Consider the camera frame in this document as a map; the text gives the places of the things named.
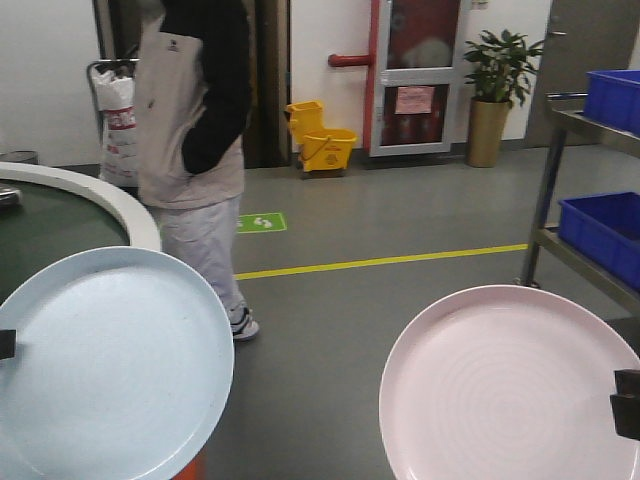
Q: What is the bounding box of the pink plate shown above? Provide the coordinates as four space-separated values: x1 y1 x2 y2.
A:
379 285 639 479

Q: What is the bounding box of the plant in gold pot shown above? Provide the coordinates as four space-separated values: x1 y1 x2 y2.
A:
464 29 544 168

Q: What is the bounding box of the green circular conveyor belt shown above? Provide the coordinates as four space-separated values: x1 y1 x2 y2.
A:
1 180 129 300

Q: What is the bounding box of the white outer conveyor rim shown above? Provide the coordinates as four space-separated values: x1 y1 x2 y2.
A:
1 162 162 251

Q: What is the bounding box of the person in grey black jacket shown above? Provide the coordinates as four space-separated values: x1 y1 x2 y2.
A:
134 1 259 341

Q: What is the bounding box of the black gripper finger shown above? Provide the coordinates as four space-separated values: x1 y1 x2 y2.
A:
610 369 640 438
0 330 16 360

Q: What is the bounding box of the green floor footprint sticker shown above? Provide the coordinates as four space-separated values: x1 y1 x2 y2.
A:
237 212 287 234

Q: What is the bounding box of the blue bin shelf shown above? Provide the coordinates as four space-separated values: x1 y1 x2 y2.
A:
558 192 639 291
583 70 640 136

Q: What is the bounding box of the white grey remote controller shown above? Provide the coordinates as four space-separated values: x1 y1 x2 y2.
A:
0 183 23 209

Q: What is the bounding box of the stainless steel cart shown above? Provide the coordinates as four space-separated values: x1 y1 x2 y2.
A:
516 105 639 316

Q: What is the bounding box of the white printed plastic bag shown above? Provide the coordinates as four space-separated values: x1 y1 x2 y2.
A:
86 59 138 189

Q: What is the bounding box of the yellow mop bucket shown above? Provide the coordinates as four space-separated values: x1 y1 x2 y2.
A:
284 100 358 179

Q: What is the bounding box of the blue bin lower shelf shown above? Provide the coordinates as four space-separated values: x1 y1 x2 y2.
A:
558 192 639 291

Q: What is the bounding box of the light blue plate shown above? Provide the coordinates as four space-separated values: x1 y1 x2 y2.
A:
1 246 234 479

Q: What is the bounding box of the blue bin upper shelf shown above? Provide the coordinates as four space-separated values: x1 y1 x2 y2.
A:
583 70 640 136

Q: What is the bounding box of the red framed fire cabinet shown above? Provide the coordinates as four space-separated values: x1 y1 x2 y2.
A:
327 0 471 157

